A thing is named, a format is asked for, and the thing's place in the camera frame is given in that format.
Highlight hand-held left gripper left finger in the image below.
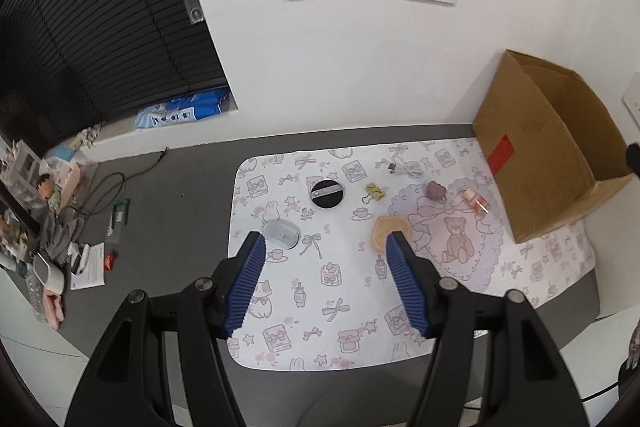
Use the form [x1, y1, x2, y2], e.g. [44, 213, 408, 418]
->
[65, 231, 267, 427]

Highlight white cup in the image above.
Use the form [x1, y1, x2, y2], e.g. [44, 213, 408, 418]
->
[32, 254, 66, 295]

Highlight pink cloth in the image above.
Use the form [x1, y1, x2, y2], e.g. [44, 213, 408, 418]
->
[42, 289, 66, 330]

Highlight small pink bottle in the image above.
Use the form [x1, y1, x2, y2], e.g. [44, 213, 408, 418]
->
[460, 188, 492, 214]

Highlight pink storage box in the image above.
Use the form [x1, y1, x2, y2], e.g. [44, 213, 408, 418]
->
[55, 159, 83, 204]

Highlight white paper booklet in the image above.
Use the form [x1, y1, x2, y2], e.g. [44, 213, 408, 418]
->
[70, 242, 107, 291]

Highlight black window blinds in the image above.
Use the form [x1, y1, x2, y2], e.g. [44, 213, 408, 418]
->
[0, 0, 228, 142]

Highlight black round lid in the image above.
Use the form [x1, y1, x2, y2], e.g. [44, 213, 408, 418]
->
[308, 179, 346, 209]

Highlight blue and white packet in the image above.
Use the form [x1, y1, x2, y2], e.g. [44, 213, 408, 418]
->
[134, 88, 232, 131]

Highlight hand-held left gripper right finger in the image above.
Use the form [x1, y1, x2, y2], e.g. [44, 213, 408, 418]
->
[385, 231, 591, 427]

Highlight printed white table mat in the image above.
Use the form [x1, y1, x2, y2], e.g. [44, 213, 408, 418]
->
[227, 137, 597, 370]

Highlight white usb cable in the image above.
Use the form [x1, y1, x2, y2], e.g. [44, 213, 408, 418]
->
[376, 143, 423, 178]

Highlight grey round case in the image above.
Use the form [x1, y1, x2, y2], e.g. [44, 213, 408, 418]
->
[261, 219, 301, 250]

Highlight brown cardboard box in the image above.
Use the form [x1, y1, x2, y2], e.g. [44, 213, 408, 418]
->
[472, 49, 638, 244]

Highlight round beige powder puff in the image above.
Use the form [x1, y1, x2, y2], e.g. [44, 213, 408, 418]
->
[371, 215, 415, 253]

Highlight white side wall socket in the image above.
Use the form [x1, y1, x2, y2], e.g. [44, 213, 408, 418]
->
[621, 79, 640, 122]

